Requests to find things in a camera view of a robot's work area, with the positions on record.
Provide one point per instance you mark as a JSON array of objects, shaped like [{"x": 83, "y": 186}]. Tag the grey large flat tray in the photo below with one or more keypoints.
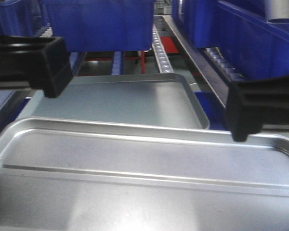
[{"x": 156, "y": 99}]

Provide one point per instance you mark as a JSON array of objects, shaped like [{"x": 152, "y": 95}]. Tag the blue bin upper right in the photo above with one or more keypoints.
[{"x": 254, "y": 47}]

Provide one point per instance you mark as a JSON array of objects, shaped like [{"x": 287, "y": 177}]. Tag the right steel divider rail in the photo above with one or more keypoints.
[{"x": 208, "y": 78}]

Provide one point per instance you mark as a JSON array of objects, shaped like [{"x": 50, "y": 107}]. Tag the red metal floor frame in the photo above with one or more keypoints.
[{"x": 136, "y": 62}]

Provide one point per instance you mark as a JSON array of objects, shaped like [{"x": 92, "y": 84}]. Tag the large blue bin centre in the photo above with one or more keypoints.
[{"x": 102, "y": 25}]

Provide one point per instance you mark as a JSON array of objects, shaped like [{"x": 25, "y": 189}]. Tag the blue bin upper left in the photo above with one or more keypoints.
[{"x": 22, "y": 18}]

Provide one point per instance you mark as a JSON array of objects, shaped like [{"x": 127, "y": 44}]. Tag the middle white roller track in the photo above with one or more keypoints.
[{"x": 118, "y": 63}]

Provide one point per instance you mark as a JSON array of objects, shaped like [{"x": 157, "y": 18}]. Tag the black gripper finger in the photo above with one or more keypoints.
[
  {"x": 252, "y": 104},
  {"x": 34, "y": 63}
]

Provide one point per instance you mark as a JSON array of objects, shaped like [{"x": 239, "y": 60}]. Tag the white roller track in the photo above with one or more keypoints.
[
  {"x": 163, "y": 63},
  {"x": 118, "y": 63}
]

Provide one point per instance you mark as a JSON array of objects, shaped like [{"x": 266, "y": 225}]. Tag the silver ribbed metal tray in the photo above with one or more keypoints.
[{"x": 67, "y": 175}]

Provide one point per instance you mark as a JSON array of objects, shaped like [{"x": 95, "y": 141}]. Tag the blue bin lower right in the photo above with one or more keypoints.
[{"x": 213, "y": 109}]

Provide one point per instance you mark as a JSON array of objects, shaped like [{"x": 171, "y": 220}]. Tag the right white roller track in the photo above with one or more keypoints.
[{"x": 163, "y": 63}]

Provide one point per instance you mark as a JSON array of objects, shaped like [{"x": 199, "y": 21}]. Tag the far right roller track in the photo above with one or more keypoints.
[{"x": 221, "y": 65}]

